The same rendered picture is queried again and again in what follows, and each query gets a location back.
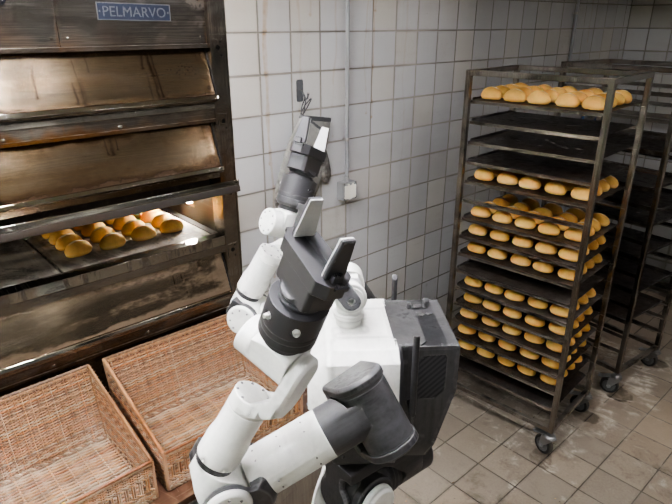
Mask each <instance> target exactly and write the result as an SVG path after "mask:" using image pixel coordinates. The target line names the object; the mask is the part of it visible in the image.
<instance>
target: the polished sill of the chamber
mask: <svg viewBox="0 0 672 504"><path fill-rule="evenodd" d="M222 245H225V236H224V235H222V234H220V233H218V232H215V233H211V234H207V235H204V236H200V237H196V238H192V239H188V240H185V241H181V242H177V243H173V244H169V245H166V246H162V247H158V248H154V249H150V250H147V251H143V252H139V253H135V254H131V255H128V256H124V257H120V258H116V259H112V260H109V261H105V262H101V263H97V264H93V265H90V266H86V267H82V268H78V269H75V270H71V271H67V272H63V273H59V274H56V275H52V276H48V277H44V278H40V279H37V280H33V281H29V282H25V283H21V284H18V285H14V286H10V287H6V288H2V289H0V308H2V307H6V306H9V305H13V304H16V303H20V302H23V301H27V300H31V299H34V298H38V297H41V296H45V295H48V294H52V293H55V292H59V291H62V290H66V289H69V288H73V287H77V286H80V285H84V284H87V283H91V282H94V281H98V280H101V279H105V278H108V277H112V276H116V275H119V274H123V273H126V272H130V271H133V270H137V269H140V268H144V267H147V266H151V265H154V264H158V263H162V262H165V261H169V260H172V259H176V258H179V257H183V256H186V255H190V254H193V253H197V252H201V251H204V250H208V249H211V248H215V247H218V246H222Z"/></svg>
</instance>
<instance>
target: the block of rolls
mask: <svg viewBox="0 0 672 504"><path fill-rule="evenodd" d="M133 215H134V214H133ZM136 218H137V219H141V220H137V219H136ZM105 222H106V224H109V225H112V224H113V228H114V229H115V230H121V232H122V234H123V235H125V236H131V238H132V240H133V241H145V240H149V239H152V238H154V237H155V236H156V230H155V229H154V228H156V229H159V228H160V231H161V233H164V234H167V233H174V232H178V231H181V230H182V229H183V227H184V224H183V222H182V221H181V220H180V219H177V218H173V217H172V215H170V214H168V213H162V211H161V210H159V209H156V210H152V211H147V212H143V213H140V214H139V215H134V216H132V215H129V216H124V217H120V218H115V219H111V220H106V221H105ZM145 223H151V225H152V226H149V225H145ZM73 229H74V230H75V231H81V234H82V235H83V236H85V237H90V240H91V241H92V242H93V243H100V244H99V246H100V248H101V249H102V250H112V249H116V248H119V247H122V246H123V245H125V243H126V239H125V237H124V236H123V235H121V234H119V233H116V232H115V231H114V229H112V228H111V227H107V226H106V225H105V224H104V223H103V222H97V223H92V224H88V225H83V226H79V227H74V228H73ZM42 237H43V238H44V239H48V241H49V243H50V244H52V245H55V247H56V249H57V250H59V251H64V254H65V256H66V257H68V258H75V257H80V256H84V255H87V254H89V253H90V252H91V251H92V245H91V244H90V243H89V242H88V241H85V240H83V239H82V238H81V237H80V236H79V235H77V234H75V233H74V232H73V231H72V230H70V229H65V230H60V231H56V232H51V233H47V234H42Z"/></svg>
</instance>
